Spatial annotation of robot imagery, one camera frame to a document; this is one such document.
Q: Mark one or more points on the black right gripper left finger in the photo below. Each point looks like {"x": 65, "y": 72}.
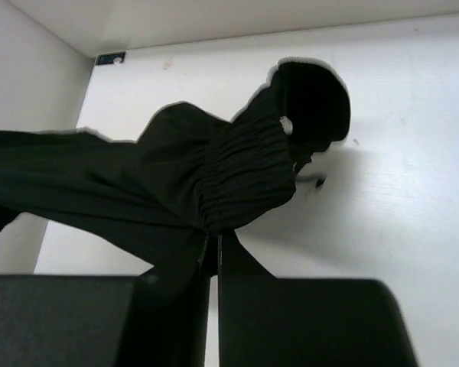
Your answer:
{"x": 158, "y": 318}

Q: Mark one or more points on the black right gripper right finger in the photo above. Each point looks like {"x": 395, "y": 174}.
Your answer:
{"x": 270, "y": 321}

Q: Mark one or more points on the black shorts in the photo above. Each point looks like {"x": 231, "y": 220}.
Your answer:
{"x": 189, "y": 173}

